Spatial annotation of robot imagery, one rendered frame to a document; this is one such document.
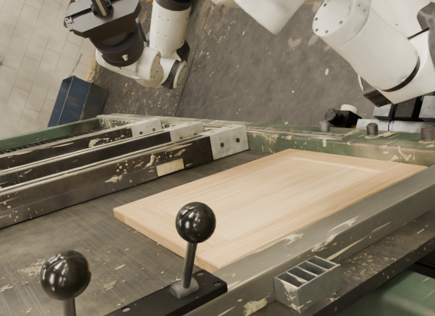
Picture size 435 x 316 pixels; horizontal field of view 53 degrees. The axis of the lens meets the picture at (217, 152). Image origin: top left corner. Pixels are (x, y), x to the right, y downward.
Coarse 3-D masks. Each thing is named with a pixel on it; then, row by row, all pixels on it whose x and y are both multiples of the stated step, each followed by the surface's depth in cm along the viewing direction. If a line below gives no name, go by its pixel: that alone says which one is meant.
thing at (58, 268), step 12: (60, 252) 33; (72, 252) 34; (48, 264) 33; (60, 264) 32; (72, 264) 33; (84, 264) 33; (48, 276) 32; (60, 276) 32; (72, 276) 32; (84, 276) 33; (48, 288) 32; (60, 288) 32; (72, 288) 32; (84, 288) 33; (72, 300) 36; (72, 312) 36
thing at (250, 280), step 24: (432, 168) 74; (384, 192) 67; (408, 192) 66; (432, 192) 68; (336, 216) 61; (360, 216) 60; (384, 216) 61; (408, 216) 65; (288, 240) 56; (312, 240) 55; (336, 240) 56; (360, 240) 59; (240, 264) 52; (264, 264) 51; (288, 264) 51; (240, 288) 48; (264, 288) 50; (192, 312) 44; (216, 312) 46; (240, 312) 48
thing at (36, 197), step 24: (168, 144) 116; (192, 144) 116; (216, 144) 120; (240, 144) 125; (96, 168) 102; (120, 168) 105; (144, 168) 109; (0, 192) 94; (24, 192) 93; (48, 192) 96; (72, 192) 99; (96, 192) 102; (0, 216) 91; (24, 216) 94
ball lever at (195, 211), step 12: (192, 204) 40; (204, 204) 40; (180, 216) 39; (192, 216) 38; (204, 216) 39; (180, 228) 39; (192, 228) 38; (204, 228) 39; (192, 240) 39; (204, 240) 39; (192, 252) 42; (192, 264) 43; (180, 288) 45; (192, 288) 46
